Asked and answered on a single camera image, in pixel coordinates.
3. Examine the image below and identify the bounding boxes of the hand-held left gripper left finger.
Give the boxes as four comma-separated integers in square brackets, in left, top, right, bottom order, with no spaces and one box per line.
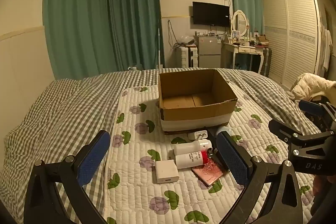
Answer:
[24,130,111,224]

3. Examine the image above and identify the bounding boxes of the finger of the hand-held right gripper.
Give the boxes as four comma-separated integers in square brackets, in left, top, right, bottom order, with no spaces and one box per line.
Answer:
[298,98,336,132]
[268,119,336,152]

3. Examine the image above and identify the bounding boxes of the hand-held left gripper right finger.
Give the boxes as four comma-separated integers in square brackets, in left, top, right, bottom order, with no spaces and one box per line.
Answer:
[215,132,313,224]

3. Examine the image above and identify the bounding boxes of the large white bottle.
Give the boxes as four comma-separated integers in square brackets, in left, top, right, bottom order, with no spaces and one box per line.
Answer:
[216,126,233,136]

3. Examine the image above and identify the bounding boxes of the white bottle with red label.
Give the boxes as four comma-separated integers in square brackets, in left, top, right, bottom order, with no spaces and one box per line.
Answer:
[175,151,208,169]

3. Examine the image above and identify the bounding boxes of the white plug adapter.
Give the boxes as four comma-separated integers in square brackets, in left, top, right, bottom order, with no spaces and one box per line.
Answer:
[188,130,208,140]

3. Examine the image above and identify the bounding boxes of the white bottle with pink cap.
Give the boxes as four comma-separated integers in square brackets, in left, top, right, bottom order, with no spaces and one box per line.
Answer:
[173,139,213,156]

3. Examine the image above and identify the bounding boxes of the cardboard box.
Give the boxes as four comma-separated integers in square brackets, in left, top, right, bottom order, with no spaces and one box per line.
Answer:
[158,69,238,135]

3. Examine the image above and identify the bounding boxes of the white square charger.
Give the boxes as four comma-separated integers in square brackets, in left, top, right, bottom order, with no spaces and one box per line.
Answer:
[155,160,179,184]

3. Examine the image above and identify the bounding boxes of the person's right hand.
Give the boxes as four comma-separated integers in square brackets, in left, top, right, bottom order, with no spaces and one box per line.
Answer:
[312,175,327,205]

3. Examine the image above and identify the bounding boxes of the white puffer jacket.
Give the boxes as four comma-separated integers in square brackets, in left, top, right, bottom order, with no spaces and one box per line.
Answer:
[290,72,336,102]

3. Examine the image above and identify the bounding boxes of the quilted floral mat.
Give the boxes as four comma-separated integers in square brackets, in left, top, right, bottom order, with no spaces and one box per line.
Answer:
[104,82,315,224]

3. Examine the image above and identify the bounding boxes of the grey checked blanket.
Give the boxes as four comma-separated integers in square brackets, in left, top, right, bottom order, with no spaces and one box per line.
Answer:
[0,68,315,224]

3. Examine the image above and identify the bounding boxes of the hanging white towels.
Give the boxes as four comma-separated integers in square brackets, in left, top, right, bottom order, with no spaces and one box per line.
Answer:
[319,25,333,71]

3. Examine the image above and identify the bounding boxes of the dark suitcase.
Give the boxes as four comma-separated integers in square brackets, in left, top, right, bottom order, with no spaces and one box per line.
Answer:
[261,48,272,77]

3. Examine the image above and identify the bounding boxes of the white louvred wardrobe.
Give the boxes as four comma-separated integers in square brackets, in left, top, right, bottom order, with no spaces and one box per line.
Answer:
[261,0,322,88]

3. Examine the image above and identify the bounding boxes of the brown box on table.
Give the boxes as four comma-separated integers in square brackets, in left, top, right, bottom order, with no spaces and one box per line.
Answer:
[256,35,270,46]

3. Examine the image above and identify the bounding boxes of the white dressing table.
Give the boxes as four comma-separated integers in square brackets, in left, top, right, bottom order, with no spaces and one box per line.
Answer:
[222,42,269,75]

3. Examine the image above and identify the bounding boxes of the small silver fridge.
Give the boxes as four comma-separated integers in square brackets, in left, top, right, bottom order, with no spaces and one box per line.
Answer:
[197,35,222,68]

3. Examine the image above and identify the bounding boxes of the white oval mirror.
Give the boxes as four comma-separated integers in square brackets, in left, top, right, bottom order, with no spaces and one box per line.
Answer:
[231,10,249,37]

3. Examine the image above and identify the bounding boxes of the white suitcase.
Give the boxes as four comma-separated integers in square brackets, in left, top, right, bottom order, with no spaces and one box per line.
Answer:
[179,45,198,68]

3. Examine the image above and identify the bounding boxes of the light green curtain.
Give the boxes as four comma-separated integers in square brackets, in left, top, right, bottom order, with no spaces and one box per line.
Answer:
[227,0,264,36]

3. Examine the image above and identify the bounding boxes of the white standing pole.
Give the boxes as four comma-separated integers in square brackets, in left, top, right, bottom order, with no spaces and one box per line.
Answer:
[156,27,163,70]

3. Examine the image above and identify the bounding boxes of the clear plastic bags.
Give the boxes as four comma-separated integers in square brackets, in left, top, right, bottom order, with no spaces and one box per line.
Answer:
[175,35,197,47]

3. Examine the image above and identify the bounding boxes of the wide green curtain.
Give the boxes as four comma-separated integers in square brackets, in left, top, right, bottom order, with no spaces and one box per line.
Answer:
[43,0,109,80]

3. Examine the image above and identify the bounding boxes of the narrow green curtain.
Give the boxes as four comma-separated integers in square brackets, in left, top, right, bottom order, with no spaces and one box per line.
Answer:
[106,0,165,73]

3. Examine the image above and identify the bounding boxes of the silvery tangled chain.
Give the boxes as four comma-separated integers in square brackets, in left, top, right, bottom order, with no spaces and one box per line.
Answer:
[202,158,221,171]

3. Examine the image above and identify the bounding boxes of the black wall television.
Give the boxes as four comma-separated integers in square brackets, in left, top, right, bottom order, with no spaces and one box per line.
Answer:
[192,1,230,28]

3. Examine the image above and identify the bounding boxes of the black wall cables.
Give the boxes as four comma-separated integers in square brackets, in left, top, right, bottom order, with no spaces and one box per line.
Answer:
[167,19,179,47]

